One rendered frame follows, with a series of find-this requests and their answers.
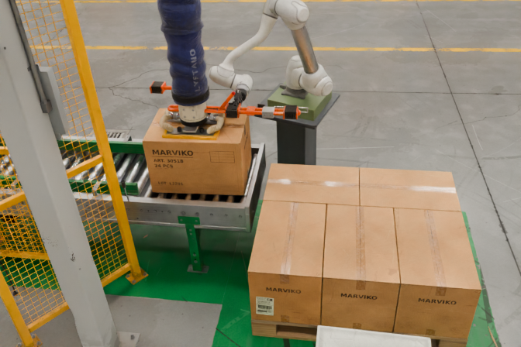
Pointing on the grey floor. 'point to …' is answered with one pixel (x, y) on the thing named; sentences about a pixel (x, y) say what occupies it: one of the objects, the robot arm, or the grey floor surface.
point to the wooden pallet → (286, 330)
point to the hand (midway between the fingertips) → (235, 110)
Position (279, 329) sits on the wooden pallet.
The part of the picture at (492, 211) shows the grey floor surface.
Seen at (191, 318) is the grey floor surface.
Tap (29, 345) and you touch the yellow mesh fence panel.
